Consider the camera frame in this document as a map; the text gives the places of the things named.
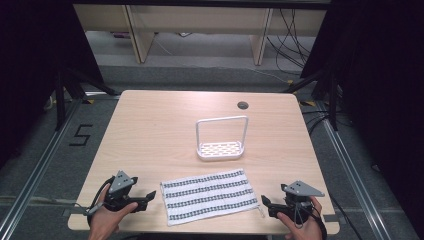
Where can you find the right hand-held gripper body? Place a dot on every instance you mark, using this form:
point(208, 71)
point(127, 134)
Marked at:
point(298, 190)

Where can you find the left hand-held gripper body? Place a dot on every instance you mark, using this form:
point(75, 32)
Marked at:
point(119, 186)

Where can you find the white striped towel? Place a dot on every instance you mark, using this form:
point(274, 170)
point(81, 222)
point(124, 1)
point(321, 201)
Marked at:
point(210, 196)

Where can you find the white towel rack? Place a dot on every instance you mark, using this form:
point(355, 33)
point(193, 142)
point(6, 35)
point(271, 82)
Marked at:
point(220, 150)

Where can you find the person's left hand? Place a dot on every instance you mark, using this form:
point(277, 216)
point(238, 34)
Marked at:
point(103, 223)

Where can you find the person's right hand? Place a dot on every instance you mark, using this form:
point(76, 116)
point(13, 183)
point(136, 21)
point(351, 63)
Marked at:
point(308, 230)

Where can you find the black metal stand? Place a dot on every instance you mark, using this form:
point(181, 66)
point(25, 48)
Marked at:
point(60, 100)
point(333, 100)

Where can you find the dark curtain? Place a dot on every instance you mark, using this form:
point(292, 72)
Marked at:
point(30, 66)
point(383, 83)

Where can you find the beige wooden desk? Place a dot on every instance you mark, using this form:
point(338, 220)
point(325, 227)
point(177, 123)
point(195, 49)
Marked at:
point(141, 40)

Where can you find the aluminium floor rail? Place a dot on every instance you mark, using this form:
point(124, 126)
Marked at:
point(40, 166)
point(350, 180)

